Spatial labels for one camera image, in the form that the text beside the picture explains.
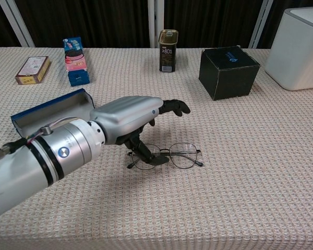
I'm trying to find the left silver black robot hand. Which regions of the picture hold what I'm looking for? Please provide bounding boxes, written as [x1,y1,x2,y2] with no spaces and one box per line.
[89,95,191,166]

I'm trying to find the thin black frame eyeglasses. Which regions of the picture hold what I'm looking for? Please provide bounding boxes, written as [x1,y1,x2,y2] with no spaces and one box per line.
[126,142,204,171]

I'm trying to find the dark blue box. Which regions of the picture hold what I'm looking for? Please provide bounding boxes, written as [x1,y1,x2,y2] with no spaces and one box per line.
[10,88,97,139]

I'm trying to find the blue pink snack packet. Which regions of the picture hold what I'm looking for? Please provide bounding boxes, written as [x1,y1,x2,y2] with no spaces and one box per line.
[62,36,91,88]

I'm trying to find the small brown pink box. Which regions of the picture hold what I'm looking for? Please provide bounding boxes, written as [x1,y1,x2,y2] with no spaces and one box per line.
[15,56,52,85]

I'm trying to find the black cube cardboard box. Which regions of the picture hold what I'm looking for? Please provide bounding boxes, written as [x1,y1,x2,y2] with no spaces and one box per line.
[198,45,261,102]

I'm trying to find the beige woven tablecloth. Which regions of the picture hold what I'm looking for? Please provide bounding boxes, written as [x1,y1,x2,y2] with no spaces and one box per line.
[0,47,313,250]

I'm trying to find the white square trash bin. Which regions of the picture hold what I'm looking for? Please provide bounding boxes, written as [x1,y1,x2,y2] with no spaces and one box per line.
[264,7,313,91]

